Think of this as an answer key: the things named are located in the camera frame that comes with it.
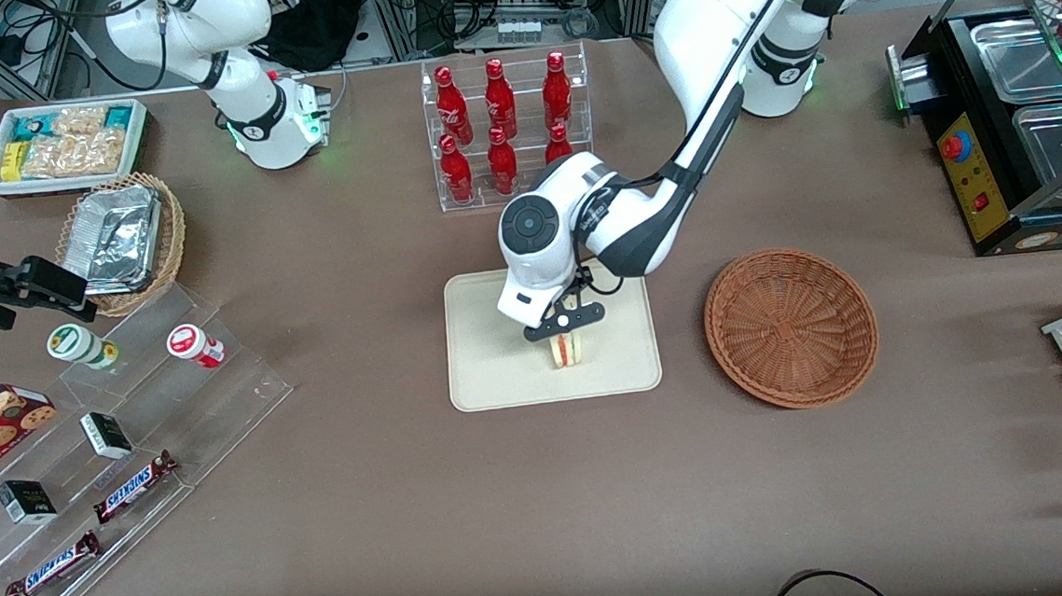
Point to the teal snack packet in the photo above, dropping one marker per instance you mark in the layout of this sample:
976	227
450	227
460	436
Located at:
118	116
31	127

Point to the clear acrylic tiered stand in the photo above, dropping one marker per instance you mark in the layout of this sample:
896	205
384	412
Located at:
221	404

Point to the yellow snack packet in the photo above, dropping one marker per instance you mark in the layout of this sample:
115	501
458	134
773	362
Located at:
11	161

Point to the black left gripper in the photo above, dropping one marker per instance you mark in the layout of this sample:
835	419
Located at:
580	281

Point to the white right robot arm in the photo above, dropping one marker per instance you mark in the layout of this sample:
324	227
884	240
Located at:
248	121

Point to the aluminium foil tray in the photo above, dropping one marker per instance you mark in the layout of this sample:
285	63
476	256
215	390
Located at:
111	238

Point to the white power strip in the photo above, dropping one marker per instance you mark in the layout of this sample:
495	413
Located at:
519	30

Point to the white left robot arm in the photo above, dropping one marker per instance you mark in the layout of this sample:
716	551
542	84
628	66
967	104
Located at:
708	24

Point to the beige plastic tray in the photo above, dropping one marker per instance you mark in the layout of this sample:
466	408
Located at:
490	376

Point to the clear acrylic bottle rack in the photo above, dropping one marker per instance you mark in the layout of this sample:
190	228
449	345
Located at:
478	203

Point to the triangle sandwich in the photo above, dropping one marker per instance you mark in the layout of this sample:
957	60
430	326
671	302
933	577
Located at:
568	355

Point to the round brown wicker basket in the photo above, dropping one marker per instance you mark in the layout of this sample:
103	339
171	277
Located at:
790	327

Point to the snickers chocolate bar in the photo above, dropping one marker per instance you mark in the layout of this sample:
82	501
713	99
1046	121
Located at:
53	568
133	487

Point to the red cola bottle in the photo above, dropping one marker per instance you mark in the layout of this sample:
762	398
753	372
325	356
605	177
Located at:
557	90
498	99
558	145
502	164
457	172
450	103

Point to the aluminium frame rack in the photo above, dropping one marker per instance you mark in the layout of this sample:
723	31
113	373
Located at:
394	8

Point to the clear cracker bag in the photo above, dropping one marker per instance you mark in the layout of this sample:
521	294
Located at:
77	155
79	121

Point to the small black box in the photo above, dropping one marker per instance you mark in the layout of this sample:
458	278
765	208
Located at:
106	435
26	502

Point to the red lid white cup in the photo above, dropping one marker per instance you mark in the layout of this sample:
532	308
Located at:
190	343

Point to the black bag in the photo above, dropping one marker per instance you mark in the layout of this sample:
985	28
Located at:
311	19

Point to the light wicker basket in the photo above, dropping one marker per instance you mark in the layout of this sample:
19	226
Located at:
174	239

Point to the black hot food display case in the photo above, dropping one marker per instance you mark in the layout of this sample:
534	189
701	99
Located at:
955	81

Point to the green lid white cup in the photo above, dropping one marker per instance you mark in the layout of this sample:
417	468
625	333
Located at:
74	344

